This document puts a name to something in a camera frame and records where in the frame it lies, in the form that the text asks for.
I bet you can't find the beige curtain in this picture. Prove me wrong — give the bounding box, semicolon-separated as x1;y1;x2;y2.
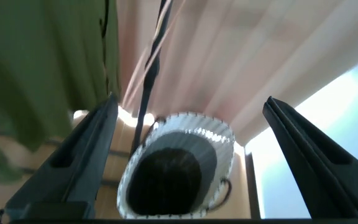
115;0;358;147

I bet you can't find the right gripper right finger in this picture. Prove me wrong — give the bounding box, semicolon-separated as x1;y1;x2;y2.
262;95;358;218

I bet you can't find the white laundry basket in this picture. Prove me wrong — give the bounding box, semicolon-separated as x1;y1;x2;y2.
116;111;236;220

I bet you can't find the pink clothes hanger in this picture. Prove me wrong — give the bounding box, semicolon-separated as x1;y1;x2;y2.
121;0;188;106

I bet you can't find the green long-sleeved shirt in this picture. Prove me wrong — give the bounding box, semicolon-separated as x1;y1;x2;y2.
0;0;122;184

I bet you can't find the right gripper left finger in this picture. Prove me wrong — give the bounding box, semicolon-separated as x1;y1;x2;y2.
4;93;119;220

